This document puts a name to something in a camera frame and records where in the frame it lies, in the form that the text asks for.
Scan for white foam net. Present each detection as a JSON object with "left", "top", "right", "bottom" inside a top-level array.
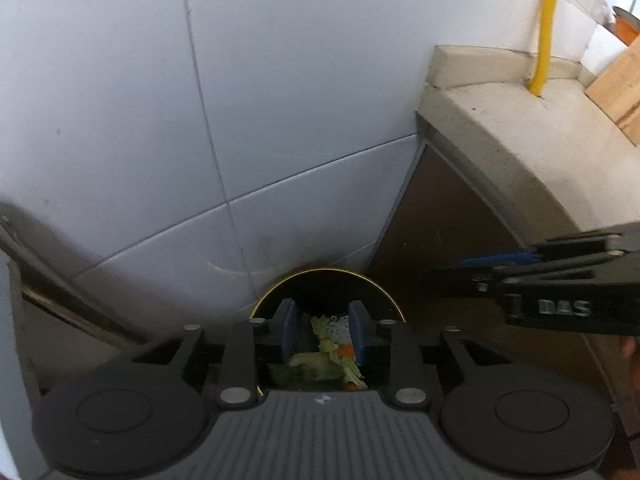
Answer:
[{"left": 327, "top": 316, "right": 353, "bottom": 346}]

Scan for pale cabbage leaves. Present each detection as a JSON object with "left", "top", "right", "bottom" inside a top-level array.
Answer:
[{"left": 270, "top": 314, "right": 368, "bottom": 391}]

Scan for wooden knife block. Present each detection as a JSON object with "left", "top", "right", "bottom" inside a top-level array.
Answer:
[{"left": 584, "top": 40, "right": 640, "bottom": 147}]

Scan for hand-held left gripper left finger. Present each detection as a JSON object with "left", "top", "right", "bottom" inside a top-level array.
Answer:
[{"left": 90, "top": 299, "right": 301, "bottom": 408}]

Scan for yellow pipe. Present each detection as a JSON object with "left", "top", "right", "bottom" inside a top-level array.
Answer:
[{"left": 529, "top": 0, "right": 570, "bottom": 98}]

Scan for person's right hand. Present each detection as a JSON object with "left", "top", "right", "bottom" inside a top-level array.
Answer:
[{"left": 620, "top": 336, "right": 640, "bottom": 386}]

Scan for black waste bin gold rim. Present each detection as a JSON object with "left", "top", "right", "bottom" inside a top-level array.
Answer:
[{"left": 249, "top": 266, "right": 407, "bottom": 393}]

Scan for brown cabinet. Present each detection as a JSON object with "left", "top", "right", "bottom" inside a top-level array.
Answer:
[{"left": 367, "top": 140, "right": 640, "bottom": 480}]

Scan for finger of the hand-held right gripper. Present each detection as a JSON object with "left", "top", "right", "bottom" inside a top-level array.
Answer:
[
  {"left": 420, "top": 252, "right": 626, "bottom": 306},
  {"left": 459, "top": 224, "right": 640, "bottom": 267}
]

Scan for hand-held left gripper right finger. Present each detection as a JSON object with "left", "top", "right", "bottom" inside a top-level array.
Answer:
[{"left": 348, "top": 300, "right": 556, "bottom": 408}]

